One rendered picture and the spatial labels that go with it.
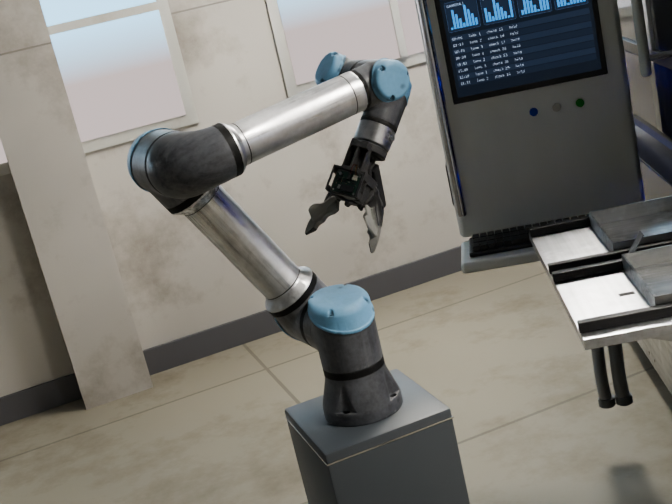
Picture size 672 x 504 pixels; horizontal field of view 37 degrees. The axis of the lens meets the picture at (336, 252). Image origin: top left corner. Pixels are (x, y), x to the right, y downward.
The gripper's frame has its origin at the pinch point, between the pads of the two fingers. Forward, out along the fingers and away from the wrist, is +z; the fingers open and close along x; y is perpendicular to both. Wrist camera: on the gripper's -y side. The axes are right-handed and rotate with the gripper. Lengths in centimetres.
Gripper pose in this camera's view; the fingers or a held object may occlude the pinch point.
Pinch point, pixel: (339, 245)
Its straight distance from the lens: 197.0
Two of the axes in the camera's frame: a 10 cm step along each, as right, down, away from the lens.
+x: 8.6, 2.5, -4.5
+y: -3.9, -2.8, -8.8
